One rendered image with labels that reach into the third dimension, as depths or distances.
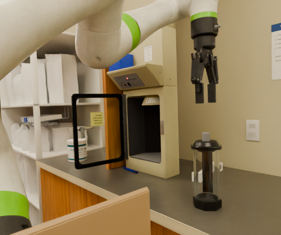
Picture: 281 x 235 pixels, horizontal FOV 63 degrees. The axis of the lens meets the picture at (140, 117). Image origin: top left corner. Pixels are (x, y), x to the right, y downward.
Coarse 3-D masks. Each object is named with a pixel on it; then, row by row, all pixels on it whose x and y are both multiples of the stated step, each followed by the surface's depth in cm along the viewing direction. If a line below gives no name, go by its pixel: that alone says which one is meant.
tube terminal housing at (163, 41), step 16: (160, 32) 114; (160, 48) 114; (160, 64) 115; (176, 64) 121; (176, 80) 121; (128, 96) 135; (144, 96) 137; (160, 96) 116; (176, 96) 122; (160, 112) 117; (176, 112) 122; (160, 128) 118; (176, 128) 122; (128, 144) 137; (176, 144) 122; (128, 160) 138; (144, 160) 128; (176, 160) 122; (160, 176) 120
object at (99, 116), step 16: (80, 112) 121; (96, 112) 127; (112, 112) 132; (96, 128) 127; (112, 128) 133; (80, 144) 122; (96, 144) 127; (112, 144) 133; (80, 160) 122; (96, 160) 127
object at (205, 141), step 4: (204, 132) 84; (208, 132) 83; (204, 136) 83; (208, 136) 82; (196, 140) 85; (200, 140) 85; (204, 140) 83; (208, 140) 82; (212, 140) 84; (196, 144) 82; (200, 144) 81; (204, 144) 80; (208, 144) 80; (212, 144) 80; (216, 144) 81
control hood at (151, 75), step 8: (144, 64) 107; (152, 64) 109; (112, 72) 126; (120, 72) 121; (128, 72) 118; (136, 72) 114; (144, 72) 111; (152, 72) 109; (160, 72) 113; (112, 80) 132; (144, 80) 116; (152, 80) 113; (160, 80) 113; (120, 88) 134; (128, 88) 130; (136, 88) 126
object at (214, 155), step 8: (192, 144) 85; (200, 152) 80; (208, 152) 79; (216, 152) 80; (200, 160) 81; (208, 160) 80; (216, 160) 80; (200, 168) 81; (208, 168) 80; (216, 168) 80; (200, 176) 81; (208, 176) 80; (216, 176) 80; (200, 184) 81; (208, 184) 80; (216, 184) 81; (200, 192) 81; (208, 192) 80; (216, 192) 81; (200, 200) 82; (208, 200) 80; (216, 200) 81
